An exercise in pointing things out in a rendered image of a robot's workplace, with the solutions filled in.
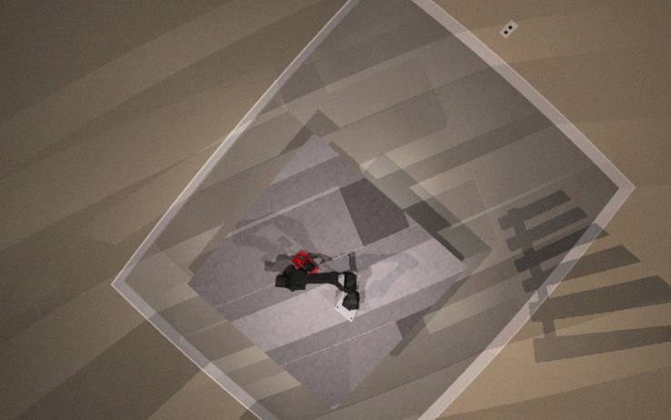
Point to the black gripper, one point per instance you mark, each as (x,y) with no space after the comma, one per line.
(308,267)

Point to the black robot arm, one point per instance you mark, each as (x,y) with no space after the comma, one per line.
(296,279)

